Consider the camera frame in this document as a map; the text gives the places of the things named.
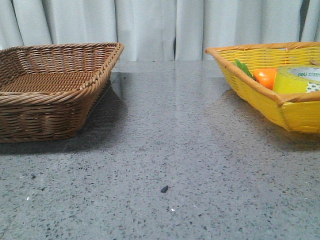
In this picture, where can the orange toy carrot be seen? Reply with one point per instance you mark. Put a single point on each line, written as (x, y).
(264, 76)

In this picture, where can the yellow wicker basket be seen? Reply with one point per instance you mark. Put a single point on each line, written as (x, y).
(295, 112)

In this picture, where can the small black debris piece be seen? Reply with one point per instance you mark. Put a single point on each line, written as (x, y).
(164, 189)

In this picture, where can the brown wicker basket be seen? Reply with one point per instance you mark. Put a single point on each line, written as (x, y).
(48, 91)

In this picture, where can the yellow tape roll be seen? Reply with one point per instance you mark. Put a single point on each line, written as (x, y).
(297, 79)

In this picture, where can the white curtain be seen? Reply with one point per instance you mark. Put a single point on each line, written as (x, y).
(159, 30)

